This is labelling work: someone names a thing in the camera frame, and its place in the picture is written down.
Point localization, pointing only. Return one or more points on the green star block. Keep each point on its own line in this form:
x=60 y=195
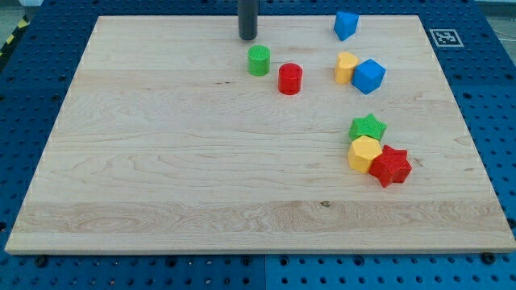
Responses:
x=367 y=126

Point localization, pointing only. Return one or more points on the red star block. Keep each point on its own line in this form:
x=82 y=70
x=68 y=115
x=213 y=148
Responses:
x=391 y=166

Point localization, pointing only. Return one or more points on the red cylinder block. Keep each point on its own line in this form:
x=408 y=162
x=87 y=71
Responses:
x=289 y=79

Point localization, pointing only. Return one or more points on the wooden board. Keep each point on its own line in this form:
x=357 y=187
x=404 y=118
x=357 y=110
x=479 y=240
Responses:
x=165 y=144

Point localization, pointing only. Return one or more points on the green cylinder block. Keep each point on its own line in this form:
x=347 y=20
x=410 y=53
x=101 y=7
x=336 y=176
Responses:
x=259 y=60

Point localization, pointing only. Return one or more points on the yellow hexagon block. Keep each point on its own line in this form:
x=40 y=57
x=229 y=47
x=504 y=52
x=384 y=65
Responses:
x=363 y=152

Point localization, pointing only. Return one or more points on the yellow heart block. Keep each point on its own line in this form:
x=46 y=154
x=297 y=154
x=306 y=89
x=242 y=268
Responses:
x=345 y=67

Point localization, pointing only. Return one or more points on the blue cube block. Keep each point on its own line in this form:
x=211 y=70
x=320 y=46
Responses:
x=368 y=76

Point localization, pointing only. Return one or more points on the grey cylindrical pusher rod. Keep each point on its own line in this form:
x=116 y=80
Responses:
x=247 y=12

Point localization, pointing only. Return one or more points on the blue triangular block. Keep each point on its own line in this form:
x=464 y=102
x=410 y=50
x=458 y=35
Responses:
x=345 y=24

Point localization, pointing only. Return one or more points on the white fiducial marker tag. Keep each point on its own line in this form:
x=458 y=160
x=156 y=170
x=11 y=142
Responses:
x=446 y=38

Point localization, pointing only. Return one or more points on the black bolt left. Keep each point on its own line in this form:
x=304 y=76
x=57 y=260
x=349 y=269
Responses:
x=41 y=261

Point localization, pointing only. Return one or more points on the black bolt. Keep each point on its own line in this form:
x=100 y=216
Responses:
x=41 y=261
x=488 y=258

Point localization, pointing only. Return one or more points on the black bolt right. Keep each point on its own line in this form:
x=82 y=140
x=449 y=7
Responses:
x=488 y=258

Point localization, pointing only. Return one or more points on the yellow black hazard tape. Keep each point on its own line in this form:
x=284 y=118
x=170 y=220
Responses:
x=15 y=36

